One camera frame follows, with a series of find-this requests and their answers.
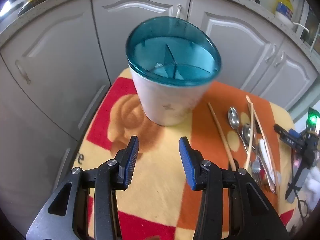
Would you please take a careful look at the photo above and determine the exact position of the cooking oil bottle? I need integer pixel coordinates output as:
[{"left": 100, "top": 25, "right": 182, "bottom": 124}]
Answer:
[{"left": 274, "top": 0, "right": 295, "bottom": 29}]

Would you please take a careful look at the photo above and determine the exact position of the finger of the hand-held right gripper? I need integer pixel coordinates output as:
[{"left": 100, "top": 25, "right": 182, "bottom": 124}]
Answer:
[{"left": 274, "top": 124, "right": 307, "bottom": 152}]

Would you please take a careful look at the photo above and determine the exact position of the orange red printed blanket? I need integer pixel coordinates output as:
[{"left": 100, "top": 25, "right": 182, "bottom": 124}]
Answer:
[{"left": 71, "top": 67, "right": 295, "bottom": 240}]

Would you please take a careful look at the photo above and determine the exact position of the white ceramic spoon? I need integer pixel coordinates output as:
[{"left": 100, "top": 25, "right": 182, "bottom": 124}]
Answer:
[{"left": 257, "top": 137, "right": 282, "bottom": 189}]

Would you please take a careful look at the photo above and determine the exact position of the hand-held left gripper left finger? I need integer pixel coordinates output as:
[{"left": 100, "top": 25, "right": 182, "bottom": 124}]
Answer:
[{"left": 26, "top": 135, "right": 140, "bottom": 240}]

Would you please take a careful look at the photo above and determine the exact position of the wooden chopstick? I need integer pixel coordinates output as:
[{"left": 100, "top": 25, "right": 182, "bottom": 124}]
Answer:
[
  {"left": 208, "top": 102, "right": 237, "bottom": 171},
  {"left": 245, "top": 95, "right": 278, "bottom": 195},
  {"left": 244, "top": 101, "right": 255, "bottom": 173}
]

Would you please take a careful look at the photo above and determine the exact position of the black cable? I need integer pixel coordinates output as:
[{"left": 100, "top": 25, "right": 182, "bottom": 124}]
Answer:
[{"left": 291, "top": 187, "right": 312, "bottom": 222}]

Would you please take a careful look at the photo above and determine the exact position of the person's right hand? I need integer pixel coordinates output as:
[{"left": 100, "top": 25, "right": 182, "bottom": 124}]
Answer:
[{"left": 306, "top": 170, "right": 320, "bottom": 205}]

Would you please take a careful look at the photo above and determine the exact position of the metal spoon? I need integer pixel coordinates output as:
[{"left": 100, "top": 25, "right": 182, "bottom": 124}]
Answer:
[
  {"left": 241, "top": 124, "right": 275, "bottom": 193},
  {"left": 227, "top": 107, "right": 253, "bottom": 155}
]

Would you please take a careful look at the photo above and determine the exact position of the metal fork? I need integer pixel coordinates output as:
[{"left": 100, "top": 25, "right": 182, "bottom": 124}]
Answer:
[{"left": 251, "top": 155, "right": 264, "bottom": 189}]

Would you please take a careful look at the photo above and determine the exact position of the grey cabinet door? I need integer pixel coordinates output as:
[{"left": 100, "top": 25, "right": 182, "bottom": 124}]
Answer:
[
  {"left": 91, "top": 0, "right": 192, "bottom": 85},
  {"left": 187, "top": 0, "right": 285, "bottom": 98},
  {"left": 0, "top": 1, "right": 112, "bottom": 143},
  {"left": 250, "top": 36, "right": 319, "bottom": 110},
  {"left": 0, "top": 52, "right": 78, "bottom": 230}
]

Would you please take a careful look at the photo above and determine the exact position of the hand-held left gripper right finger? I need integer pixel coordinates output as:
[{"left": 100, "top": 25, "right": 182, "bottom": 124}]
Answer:
[{"left": 179, "top": 136, "right": 292, "bottom": 240}]

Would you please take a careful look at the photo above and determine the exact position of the yellow lidded casserole pot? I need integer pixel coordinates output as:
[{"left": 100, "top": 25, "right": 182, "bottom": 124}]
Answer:
[{"left": 17, "top": 0, "right": 53, "bottom": 15}]

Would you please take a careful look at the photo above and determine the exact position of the white utensil holder teal lid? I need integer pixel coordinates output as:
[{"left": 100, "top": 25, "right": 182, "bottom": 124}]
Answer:
[{"left": 126, "top": 16, "right": 222, "bottom": 127}]

